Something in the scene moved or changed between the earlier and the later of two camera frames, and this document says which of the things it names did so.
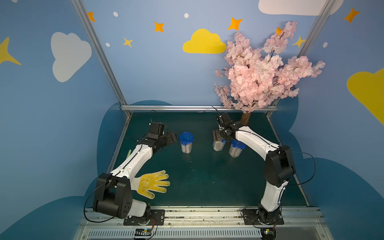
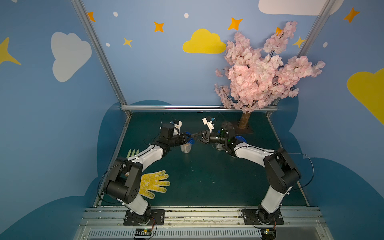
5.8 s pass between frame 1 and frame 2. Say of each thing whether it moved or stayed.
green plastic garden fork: stayed
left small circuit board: stayed
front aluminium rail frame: stayed
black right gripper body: moved
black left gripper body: moved
